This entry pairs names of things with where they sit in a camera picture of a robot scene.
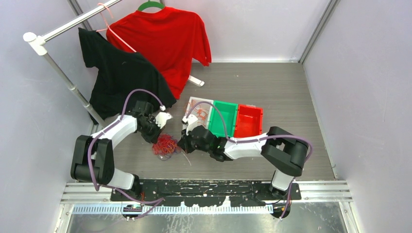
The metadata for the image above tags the cable pile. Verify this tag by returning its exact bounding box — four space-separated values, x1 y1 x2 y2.
152 133 183 161

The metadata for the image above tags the orange cable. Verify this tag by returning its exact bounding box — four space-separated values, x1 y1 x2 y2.
184 100 210 127

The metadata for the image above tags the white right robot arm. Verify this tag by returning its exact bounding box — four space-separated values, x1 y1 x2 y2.
177 126 313 200

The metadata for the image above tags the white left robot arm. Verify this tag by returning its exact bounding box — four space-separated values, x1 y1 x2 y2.
70 101 172 200

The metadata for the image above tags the white plastic bin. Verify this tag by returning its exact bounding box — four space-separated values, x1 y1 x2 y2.
184 97 214 129

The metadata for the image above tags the green plastic bin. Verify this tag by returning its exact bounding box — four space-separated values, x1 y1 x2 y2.
208 100 238 137

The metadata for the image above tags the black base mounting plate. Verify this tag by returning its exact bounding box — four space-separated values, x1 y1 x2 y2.
126 179 287 207

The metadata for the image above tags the red plastic bin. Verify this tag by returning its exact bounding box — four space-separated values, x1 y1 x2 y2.
234 104 263 138

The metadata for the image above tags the black t-shirt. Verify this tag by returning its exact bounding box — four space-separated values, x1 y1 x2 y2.
78 28 177 119

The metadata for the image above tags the red t-shirt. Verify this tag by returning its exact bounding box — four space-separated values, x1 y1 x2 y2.
106 7 212 99

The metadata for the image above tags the pink clothes hanger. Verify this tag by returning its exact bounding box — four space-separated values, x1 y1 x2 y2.
97 2 137 52

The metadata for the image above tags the green clothes hanger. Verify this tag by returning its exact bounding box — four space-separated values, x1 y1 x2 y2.
137 0 165 12

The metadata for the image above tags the metal clothes rack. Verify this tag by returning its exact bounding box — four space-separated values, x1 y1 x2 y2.
22 0 206 129

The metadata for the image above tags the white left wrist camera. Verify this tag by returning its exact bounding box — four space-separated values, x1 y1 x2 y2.
155 105 173 129

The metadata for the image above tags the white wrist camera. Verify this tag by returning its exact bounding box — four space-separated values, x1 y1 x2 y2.
182 114 198 135
155 105 173 129

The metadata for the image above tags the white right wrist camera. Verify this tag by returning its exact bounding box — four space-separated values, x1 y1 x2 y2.
182 114 198 135

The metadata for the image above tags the white slotted cable duct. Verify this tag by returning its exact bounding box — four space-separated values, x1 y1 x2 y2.
72 203 274 215

